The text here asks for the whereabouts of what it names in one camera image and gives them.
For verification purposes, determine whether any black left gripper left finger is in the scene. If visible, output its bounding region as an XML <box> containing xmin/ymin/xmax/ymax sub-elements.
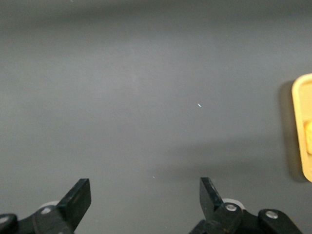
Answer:
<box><xmin>0</xmin><ymin>178</ymin><xmax>92</xmax><ymax>234</ymax></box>

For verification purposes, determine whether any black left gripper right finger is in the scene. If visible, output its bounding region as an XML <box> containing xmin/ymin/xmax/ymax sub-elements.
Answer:
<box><xmin>189</xmin><ymin>176</ymin><xmax>304</xmax><ymax>234</ymax></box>

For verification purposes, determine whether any yellow potato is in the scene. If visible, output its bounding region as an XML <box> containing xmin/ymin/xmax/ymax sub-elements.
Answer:
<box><xmin>303</xmin><ymin>120</ymin><xmax>312</xmax><ymax>155</ymax></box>

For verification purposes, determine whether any yellow plastic tray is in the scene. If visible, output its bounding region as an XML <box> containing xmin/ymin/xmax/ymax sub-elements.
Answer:
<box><xmin>291</xmin><ymin>73</ymin><xmax>312</xmax><ymax>183</ymax></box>

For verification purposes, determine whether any dark grey table mat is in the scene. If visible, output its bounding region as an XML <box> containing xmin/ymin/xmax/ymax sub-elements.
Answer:
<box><xmin>0</xmin><ymin>0</ymin><xmax>312</xmax><ymax>234</ymax></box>

